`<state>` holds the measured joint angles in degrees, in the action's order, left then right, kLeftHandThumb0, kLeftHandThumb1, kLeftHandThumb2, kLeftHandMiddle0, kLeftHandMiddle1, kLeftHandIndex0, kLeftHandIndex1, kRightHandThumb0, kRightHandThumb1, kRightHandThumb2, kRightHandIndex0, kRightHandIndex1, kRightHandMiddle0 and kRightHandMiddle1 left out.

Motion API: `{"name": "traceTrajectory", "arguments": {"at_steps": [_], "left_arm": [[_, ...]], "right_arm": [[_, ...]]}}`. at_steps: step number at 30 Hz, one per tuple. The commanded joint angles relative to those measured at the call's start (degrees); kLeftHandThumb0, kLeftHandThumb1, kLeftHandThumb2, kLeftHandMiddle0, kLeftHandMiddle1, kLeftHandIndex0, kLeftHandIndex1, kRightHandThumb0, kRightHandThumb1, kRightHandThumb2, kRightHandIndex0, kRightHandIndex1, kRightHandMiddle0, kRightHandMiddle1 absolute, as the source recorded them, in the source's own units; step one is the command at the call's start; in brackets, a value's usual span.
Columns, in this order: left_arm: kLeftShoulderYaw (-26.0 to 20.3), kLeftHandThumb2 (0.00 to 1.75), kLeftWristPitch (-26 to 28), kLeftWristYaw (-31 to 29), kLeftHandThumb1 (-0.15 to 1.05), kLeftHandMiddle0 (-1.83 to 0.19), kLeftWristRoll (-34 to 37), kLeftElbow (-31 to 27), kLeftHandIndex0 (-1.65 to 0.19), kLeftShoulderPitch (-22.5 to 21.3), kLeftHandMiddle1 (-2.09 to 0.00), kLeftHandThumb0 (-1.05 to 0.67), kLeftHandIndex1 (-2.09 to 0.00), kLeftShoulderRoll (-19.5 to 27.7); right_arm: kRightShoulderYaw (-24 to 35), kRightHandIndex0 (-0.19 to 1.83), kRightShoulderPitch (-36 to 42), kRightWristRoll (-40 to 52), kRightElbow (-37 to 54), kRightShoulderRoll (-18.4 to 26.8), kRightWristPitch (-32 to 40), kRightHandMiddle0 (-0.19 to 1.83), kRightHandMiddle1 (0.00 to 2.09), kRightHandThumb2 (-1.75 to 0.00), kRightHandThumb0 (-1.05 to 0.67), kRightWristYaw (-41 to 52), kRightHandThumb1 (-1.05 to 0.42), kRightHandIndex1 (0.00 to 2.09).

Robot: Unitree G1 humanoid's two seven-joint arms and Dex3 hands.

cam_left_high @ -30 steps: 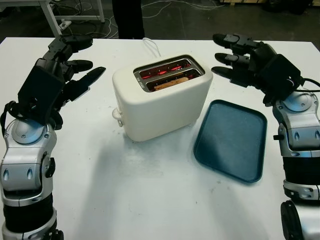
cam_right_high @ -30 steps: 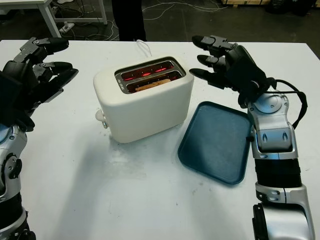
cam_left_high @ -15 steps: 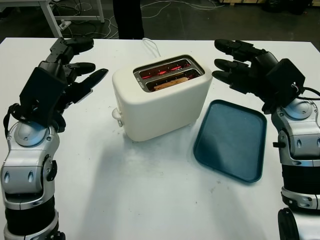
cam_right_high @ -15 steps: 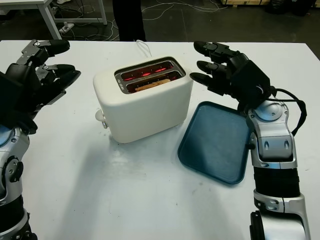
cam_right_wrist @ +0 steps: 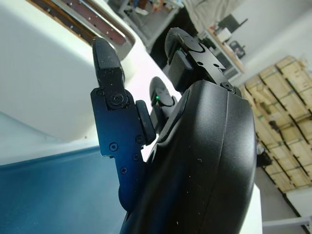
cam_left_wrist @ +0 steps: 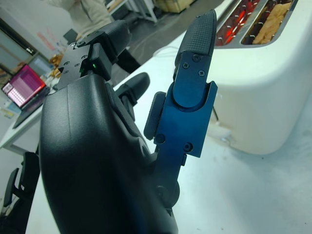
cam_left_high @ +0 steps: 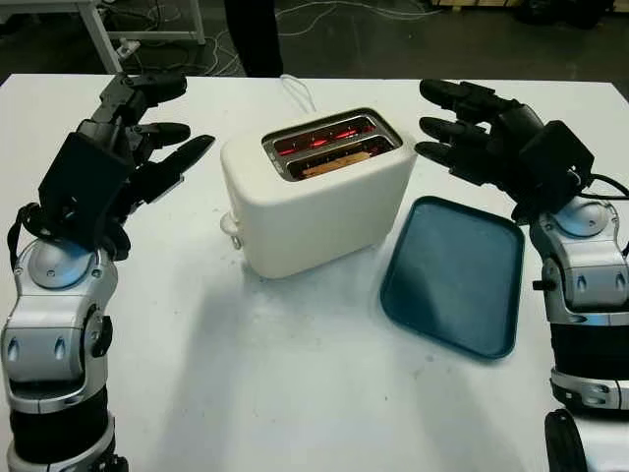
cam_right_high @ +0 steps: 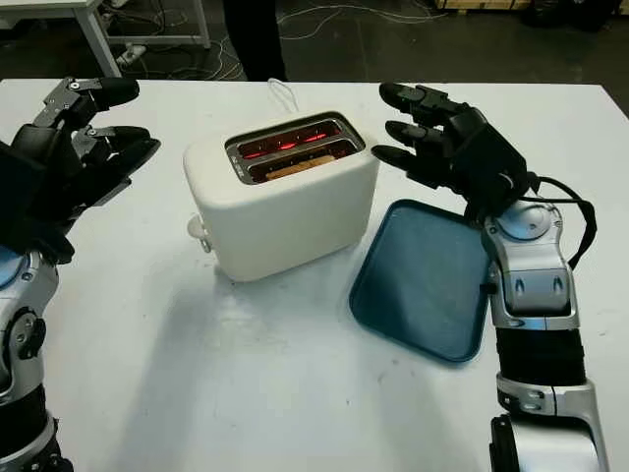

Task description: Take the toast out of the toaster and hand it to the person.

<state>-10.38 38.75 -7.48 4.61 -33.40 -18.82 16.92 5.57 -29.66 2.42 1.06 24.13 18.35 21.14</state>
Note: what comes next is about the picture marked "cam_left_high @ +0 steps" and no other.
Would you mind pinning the dark blue plastic tray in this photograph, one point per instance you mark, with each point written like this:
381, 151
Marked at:
452, 280

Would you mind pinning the browned toast slice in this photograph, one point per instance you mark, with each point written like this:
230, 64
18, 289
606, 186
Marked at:
336, 164

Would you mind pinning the white metal desk frame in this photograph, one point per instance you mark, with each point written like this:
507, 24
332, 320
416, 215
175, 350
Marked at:
98, 34

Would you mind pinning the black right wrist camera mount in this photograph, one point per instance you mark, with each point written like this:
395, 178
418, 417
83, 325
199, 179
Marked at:
557, 152

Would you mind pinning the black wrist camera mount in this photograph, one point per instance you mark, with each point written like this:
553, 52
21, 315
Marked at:
81, 182
557, 152

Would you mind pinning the person in black trousers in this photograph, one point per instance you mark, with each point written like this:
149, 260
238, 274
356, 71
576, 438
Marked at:
253, 34

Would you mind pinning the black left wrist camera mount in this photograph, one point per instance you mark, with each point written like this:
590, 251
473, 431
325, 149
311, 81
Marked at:
81, 182

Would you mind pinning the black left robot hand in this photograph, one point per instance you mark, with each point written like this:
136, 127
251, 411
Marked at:
162, 164

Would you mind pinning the white power strip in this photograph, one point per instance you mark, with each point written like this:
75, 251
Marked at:
129, 46

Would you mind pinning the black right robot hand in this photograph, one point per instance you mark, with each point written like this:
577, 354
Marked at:
472, 135

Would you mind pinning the white two-slot toaster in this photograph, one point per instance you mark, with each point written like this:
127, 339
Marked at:
319, 221

